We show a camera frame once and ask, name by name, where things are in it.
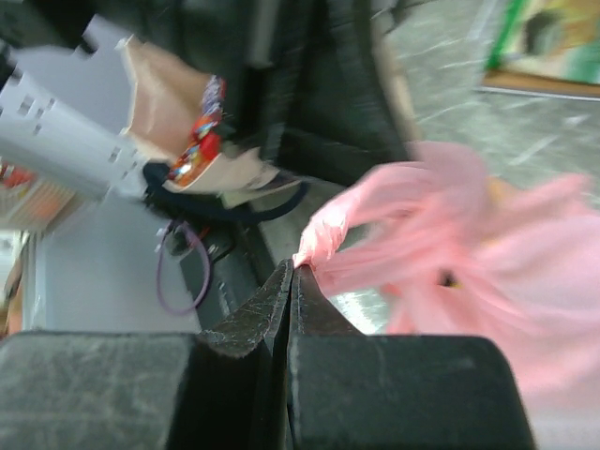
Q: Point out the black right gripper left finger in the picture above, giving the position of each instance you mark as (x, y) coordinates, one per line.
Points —
(261, 317)

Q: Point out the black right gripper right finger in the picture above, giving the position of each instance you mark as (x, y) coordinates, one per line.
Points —
(311, 313)

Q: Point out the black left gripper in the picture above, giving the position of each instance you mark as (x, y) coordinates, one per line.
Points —
(303, 88)

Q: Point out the red yellow snack bag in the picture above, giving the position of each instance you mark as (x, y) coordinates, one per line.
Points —
(203, 141)

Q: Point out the beige canvas tote bag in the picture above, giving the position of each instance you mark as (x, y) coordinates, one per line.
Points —
(165, 104)

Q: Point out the pink plastic grocery bag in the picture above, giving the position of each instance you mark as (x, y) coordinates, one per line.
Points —
(458, 252)

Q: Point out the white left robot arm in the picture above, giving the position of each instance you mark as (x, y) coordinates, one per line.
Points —
(42, 133)

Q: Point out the green white Chubo bag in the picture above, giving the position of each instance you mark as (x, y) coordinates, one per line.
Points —
(557, 40)

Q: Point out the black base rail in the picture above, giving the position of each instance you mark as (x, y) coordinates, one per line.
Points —
(222, 267)

